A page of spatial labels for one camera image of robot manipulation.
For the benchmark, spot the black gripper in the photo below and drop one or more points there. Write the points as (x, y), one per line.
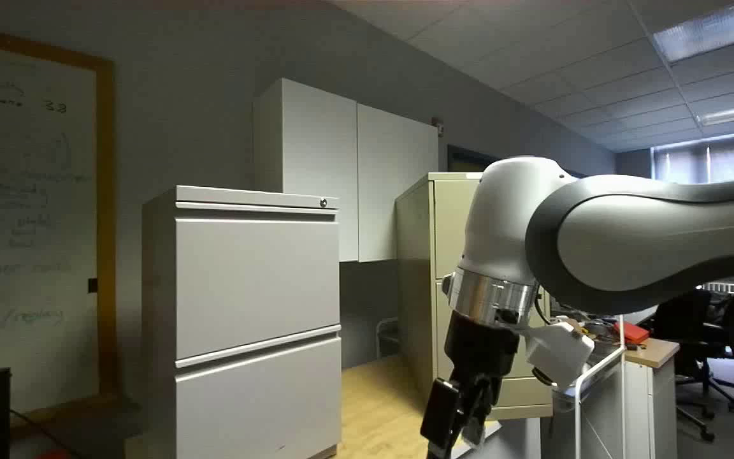
(478, 346)

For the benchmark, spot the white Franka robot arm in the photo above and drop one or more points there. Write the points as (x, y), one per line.
(638, 237)

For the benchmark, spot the beige metal file cabinet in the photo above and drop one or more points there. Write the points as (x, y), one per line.
(420, 270)

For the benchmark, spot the grey cabinet low drawer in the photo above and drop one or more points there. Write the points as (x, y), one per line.
(256, 409)

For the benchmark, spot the grey cabinet tall drawer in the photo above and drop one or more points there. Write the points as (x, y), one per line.
(256, 284)

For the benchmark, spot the grey metal file cabinet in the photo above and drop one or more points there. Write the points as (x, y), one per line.
(156, 322)

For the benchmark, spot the white tube stand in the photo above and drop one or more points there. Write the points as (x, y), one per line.
(576, 417)

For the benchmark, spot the red object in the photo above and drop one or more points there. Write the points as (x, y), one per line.
(636, 335)

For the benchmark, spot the window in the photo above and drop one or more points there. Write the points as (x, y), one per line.
(713, 162)

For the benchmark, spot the large ceiling light panel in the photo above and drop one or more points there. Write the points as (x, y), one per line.
(713, 29)

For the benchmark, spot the wood-framed whiteboard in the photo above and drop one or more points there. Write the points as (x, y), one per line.
(26, 213)

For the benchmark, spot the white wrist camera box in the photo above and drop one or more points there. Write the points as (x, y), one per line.
(562, 350)

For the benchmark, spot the white pedestal with wooden top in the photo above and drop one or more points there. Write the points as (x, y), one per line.
(651, 397)

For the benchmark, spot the white wall cabinet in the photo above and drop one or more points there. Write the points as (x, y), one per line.
(332, 153)

